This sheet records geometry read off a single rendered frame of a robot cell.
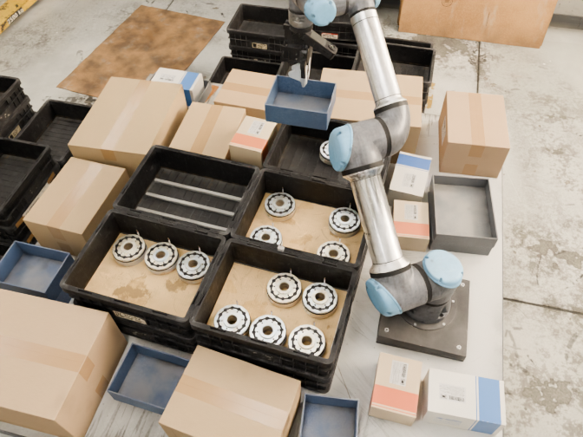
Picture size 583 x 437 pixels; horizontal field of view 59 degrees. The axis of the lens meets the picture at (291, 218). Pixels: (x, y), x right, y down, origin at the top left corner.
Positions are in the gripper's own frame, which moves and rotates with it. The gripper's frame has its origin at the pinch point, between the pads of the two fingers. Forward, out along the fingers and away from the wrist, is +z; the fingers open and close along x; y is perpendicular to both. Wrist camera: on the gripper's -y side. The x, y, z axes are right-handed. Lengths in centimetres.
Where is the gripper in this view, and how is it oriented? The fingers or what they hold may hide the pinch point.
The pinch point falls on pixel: (305, 82)
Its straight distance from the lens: 173.9
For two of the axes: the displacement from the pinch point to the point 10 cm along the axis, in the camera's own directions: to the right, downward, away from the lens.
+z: -0.1, 6.8, 7.3
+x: -2.7, 7.1, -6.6
